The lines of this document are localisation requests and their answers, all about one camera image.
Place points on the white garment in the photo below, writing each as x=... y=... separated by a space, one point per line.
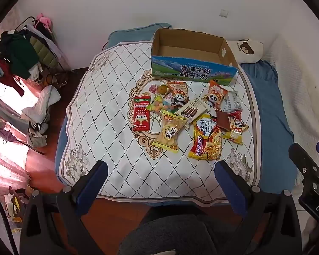
x=41 y=103

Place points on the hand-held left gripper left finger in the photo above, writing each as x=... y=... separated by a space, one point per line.
x=91 y=184

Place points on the white chocolate biscuit packet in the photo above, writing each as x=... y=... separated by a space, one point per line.
x=192 y=109

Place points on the orange panda snack packet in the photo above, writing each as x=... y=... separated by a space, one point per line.
x=178 y=93
x=214 y=94

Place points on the pink sheer curtain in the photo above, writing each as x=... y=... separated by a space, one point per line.
x=5 y=159

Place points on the small white snack packet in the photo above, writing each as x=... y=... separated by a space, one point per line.
x=232 y=101

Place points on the yellow cracker bag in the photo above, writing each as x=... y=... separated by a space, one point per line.
x=168 y=132

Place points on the striped dark cloth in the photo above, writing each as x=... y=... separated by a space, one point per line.
x=37 y=135

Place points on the yellow packaging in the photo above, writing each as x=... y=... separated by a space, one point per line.
x=16 y=204

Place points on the colourful candy bag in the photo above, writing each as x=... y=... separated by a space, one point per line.
x=159 y=106

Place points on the bear-print white pillow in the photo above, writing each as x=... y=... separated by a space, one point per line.
x=247 y=49

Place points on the pink plush toy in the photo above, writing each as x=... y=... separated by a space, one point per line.
x=45 y=21

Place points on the yellow instant noodle packet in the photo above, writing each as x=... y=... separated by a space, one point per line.
x=204 y=143

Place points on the white wall switch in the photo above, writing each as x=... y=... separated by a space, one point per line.
x=223 y=13

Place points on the cardboard box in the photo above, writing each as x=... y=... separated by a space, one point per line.
x=191 y=49

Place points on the pile of hanging clothes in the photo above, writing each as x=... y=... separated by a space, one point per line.
x=18 y=55

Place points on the yellow-edged panda snack packet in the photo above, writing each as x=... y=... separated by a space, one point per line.
x=235 y=130

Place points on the red snack packet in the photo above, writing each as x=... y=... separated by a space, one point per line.
x=141 y=114

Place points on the brown snack packet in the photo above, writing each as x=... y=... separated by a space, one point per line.
x=223 y=120

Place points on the blue bed sheet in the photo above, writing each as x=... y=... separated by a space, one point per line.
x=265 y=111

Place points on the metal clothes rack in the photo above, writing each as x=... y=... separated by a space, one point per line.
x=59 y=55

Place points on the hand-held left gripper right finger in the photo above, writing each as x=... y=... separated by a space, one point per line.
x=230 y=186

